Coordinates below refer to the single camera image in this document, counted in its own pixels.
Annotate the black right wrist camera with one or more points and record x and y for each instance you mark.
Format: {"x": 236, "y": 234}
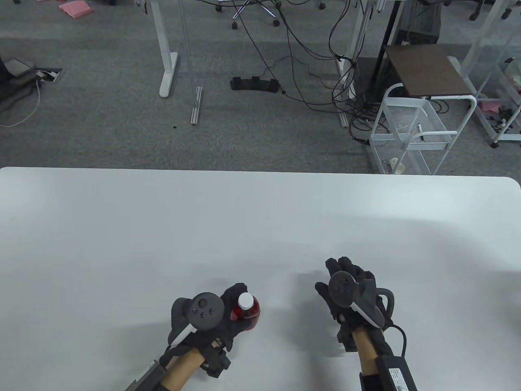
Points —
{"x": 346, "y": 338}

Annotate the white desk leg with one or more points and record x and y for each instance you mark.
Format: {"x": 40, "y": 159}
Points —
{"x": 167, "y": 65}
{"x": 356, "y": 36}

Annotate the pink paper sheets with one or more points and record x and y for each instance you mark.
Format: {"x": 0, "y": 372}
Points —
{"x": 75, "y": 8}

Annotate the floor socket box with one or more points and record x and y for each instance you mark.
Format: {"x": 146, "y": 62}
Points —
{"x": 49, "y": 75}

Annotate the white metal rack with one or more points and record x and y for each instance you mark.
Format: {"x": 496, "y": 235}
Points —
{"x": 476, "y": 53}

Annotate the pink cloth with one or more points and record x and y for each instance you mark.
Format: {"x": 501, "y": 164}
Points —
{"x": 490, "y": 106}

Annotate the person's right hand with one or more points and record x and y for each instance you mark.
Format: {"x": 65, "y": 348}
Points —
{"x": 350, "y": 269}

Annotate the chrome office chair base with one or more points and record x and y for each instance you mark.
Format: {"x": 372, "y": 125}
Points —
{"x": 254, "y": 8}

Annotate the brown wooden board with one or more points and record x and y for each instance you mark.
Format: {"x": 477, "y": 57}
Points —
{"x": 427, "y": 69}

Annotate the black right forearm sensor box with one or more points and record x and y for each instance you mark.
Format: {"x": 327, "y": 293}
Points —
{"x": 397, "y": 372}

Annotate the dark grey left hand controller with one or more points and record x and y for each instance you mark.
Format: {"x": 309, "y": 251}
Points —
{"x": 205, "y": 311}

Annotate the grey flat device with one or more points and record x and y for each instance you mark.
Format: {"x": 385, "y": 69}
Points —
{"x": 18, "y": 67}

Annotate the black left forearm sensor box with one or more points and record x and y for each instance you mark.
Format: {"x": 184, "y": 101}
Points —
{"x": 146, "y": 376}

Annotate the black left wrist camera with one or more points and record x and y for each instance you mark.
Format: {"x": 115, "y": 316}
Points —
{"x": 216, "y": 360}

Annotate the dark grey hand controller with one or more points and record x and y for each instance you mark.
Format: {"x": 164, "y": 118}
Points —
{"x": 205, "y": 311}
{"x": 341, "y": 289}

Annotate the dark grey right hand controller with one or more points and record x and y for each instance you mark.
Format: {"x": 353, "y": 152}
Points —
{"x": 341, "y": 289}

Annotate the person's left forearm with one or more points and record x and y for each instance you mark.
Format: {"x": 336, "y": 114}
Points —
{"x": 183, "y": 368}

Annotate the person's left hand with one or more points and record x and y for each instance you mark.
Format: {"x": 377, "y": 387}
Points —
{"x": 230, "y": 330}

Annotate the black computer tower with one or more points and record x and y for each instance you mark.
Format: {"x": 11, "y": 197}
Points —
{"x": 423, "y": 24}

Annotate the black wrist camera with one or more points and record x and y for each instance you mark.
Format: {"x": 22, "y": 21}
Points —
{"x": 346, "y": 338}
{"x": 216, "y": 360}

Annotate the person's right forearm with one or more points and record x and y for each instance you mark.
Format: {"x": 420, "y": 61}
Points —
{"x": 366, "y": 350}

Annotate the aluminium rail stand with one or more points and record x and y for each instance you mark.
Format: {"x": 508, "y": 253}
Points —
{"x": 196, "y": 106}

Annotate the red plastic bottle white cap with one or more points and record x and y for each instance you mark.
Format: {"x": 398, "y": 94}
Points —
{"x": 249, "y": 313}

